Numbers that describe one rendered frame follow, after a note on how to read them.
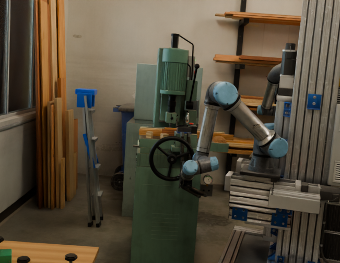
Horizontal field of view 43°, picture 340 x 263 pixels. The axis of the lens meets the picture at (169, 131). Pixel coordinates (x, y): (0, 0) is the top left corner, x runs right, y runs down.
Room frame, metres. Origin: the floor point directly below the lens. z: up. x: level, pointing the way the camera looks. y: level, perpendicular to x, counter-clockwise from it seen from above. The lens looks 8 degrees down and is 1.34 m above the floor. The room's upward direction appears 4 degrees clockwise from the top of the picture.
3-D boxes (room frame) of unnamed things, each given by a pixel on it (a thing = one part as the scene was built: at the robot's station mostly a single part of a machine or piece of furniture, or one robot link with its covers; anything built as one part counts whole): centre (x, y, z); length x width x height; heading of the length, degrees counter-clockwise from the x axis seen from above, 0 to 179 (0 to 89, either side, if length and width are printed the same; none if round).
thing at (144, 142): (2.90, -0.10, 0.87); 0.61 x 0.30 x 0.06; 94
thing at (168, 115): (3.02, 0.00, 1.03); 0.14 x 0.07 x 0.09; 4
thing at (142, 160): (3.12, 0.01, 0.76); 0.57 x 0.45 x 0.09; 4
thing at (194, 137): (2.82, -0.11, 0.92); 0.15 x 0.13 x 0.09; 94
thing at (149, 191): (3.12, 0.01, 0.36); 0.58 x 0.45 x 0.71; 4
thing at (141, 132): (3.01, -0.12, 0.92); 0.67 x 0.02 x 0.04; 94
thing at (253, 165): (2.47, -0.55, 0.87); 0.15 x 0.15 x 0.10
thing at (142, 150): (2.94, -0.01, 0.82); 0.40 x 0.21 x 0.04; 94
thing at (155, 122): (3.29, 0.02, 1.16); 0.22 x 0.22 x 0.72; 4
